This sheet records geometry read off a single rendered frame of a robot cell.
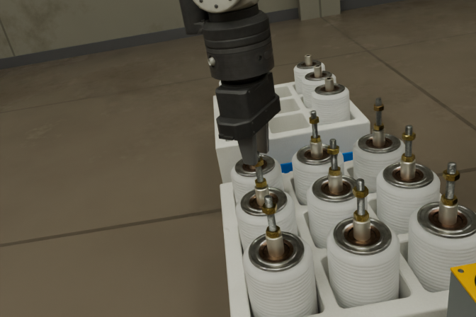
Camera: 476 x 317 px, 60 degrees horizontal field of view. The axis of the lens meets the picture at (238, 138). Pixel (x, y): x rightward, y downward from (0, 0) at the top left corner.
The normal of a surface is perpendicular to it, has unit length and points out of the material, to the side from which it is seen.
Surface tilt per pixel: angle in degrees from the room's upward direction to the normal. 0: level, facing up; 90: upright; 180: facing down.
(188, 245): 0
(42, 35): 90
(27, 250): 0
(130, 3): 90
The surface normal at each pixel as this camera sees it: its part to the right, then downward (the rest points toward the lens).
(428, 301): -0.15, -0.89
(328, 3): 0.05, 0.44
